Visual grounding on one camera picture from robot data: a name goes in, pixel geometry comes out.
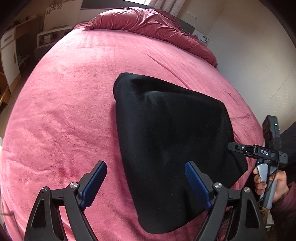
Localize black pants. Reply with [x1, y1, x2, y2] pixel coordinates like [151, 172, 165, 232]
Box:
[113, 73, 248, 233]

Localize wooden chair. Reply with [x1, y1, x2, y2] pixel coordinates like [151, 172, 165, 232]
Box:
[0, 72, 11, 110]

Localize pink fleece bed blanket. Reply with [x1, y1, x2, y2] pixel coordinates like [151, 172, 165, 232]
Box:
[1, 25, 263, 240]

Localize white bedside cabinet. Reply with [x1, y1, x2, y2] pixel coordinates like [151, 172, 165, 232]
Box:
[34, 1, 82, 60]

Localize right hand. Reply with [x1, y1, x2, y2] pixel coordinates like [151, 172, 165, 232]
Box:
[252, 166, 290, 203]

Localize white drawer desk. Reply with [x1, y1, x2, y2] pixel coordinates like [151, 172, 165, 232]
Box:
[1, 18, 41, 91]

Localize red crumpled duvet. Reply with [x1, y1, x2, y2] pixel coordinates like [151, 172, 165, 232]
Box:
[85, 7, 218, 67]

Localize beige curtain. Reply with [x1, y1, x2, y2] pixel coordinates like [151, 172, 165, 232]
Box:
[149, 0, 185, 16]

